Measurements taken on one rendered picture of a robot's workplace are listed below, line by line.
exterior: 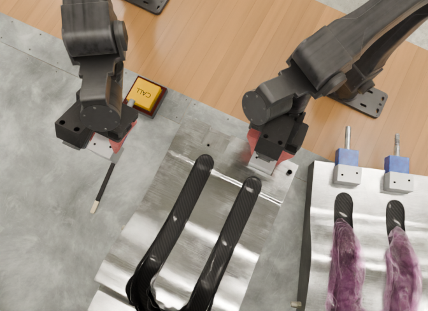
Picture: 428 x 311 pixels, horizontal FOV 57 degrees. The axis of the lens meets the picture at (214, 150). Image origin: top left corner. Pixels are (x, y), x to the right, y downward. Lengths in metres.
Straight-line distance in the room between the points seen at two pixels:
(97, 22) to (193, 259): 0.45
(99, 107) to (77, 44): 0.09
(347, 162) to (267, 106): 0.33
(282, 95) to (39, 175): 0.60
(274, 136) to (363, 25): 0.21
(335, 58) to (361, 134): 0.40
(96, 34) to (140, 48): 0.45
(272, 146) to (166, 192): 0.28
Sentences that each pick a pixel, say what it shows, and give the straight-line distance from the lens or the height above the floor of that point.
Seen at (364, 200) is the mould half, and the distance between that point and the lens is 0.89.
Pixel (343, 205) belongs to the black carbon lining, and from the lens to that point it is 0.88.
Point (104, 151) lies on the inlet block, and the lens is 0.78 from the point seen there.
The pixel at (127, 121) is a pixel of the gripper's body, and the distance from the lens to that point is 0.70.
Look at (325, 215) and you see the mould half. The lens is 0.86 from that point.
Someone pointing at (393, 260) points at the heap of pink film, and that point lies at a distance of 0.84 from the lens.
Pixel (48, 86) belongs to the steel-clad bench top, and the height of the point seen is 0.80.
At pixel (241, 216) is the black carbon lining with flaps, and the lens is 0.81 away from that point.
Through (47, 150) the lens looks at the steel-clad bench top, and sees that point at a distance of 0.99.
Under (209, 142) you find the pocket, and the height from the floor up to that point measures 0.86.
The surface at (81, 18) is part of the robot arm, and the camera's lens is 0.60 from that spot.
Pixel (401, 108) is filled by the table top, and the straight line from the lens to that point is 1.05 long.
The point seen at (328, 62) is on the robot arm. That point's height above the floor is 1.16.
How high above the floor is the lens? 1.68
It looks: 75 degrees down
